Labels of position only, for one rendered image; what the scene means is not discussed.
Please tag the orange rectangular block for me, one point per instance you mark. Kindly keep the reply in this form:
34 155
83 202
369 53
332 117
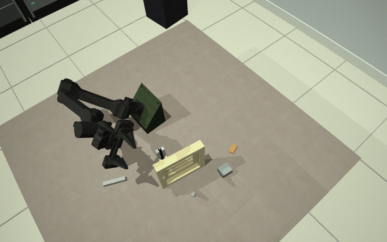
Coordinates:
233 148

